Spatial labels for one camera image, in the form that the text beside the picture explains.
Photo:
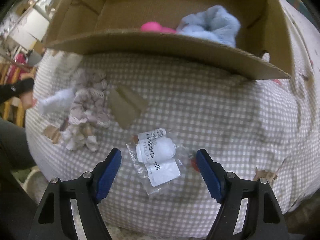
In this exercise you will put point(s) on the plastic bag with white item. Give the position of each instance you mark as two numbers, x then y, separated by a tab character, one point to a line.
160	161

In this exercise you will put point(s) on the checkered bed cover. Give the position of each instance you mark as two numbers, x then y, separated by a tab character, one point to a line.
244	125

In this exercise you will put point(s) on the brown cardboard scrap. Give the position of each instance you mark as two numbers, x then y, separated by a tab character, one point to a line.
126	105

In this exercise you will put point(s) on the light blue fluffy towel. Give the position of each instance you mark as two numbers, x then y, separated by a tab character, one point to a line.
215	24

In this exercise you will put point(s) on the white knotted sock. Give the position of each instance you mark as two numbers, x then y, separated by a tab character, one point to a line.
59	102

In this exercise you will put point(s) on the brown cardboard box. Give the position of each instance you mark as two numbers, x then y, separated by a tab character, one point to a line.
262	46

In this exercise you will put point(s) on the pink rubber duck toy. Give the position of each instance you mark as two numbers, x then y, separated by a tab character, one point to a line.
156	27

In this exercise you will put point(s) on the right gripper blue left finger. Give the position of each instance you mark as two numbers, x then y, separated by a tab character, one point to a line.
105	173

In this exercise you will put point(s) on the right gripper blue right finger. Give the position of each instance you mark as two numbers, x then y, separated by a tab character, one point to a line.
213	175

